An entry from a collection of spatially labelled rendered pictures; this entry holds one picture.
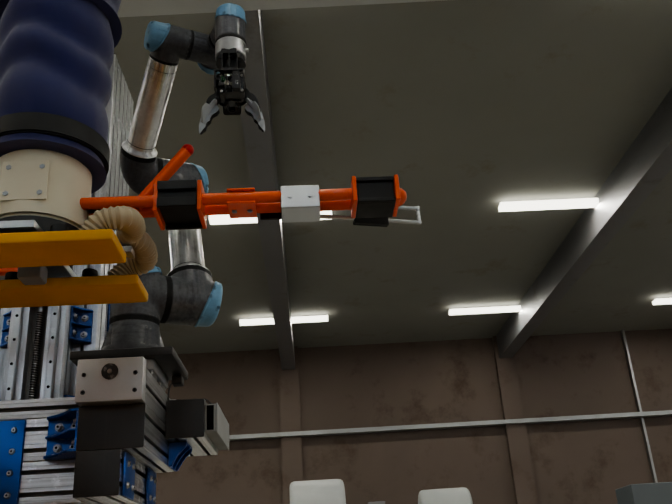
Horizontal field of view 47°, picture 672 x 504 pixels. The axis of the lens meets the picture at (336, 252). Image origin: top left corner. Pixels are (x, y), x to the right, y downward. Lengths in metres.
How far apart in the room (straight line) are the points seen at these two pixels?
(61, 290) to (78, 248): 0.19
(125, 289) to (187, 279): 0.48
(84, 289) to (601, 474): 11.27
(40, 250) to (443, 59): 4.71
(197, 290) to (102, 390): 0.39
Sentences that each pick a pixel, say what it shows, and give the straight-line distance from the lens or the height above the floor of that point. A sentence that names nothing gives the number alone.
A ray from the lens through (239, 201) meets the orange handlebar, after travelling 1.37.
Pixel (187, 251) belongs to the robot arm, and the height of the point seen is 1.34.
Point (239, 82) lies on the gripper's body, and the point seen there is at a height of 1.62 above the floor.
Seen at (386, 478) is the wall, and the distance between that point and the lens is 11.68.
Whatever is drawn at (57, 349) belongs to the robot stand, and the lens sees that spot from 1.97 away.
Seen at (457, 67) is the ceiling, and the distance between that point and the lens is 5.86.
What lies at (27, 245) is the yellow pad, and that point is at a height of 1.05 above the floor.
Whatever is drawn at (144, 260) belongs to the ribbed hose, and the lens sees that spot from 1.45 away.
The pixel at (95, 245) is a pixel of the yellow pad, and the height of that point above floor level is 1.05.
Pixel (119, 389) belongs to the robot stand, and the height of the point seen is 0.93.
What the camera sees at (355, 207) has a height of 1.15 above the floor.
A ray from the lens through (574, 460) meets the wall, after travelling 12.27.
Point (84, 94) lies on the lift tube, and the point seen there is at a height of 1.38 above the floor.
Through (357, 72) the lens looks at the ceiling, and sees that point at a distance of 5.77.
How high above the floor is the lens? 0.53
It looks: 24 degrees up
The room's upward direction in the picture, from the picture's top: 4 degrees counter-clockwise
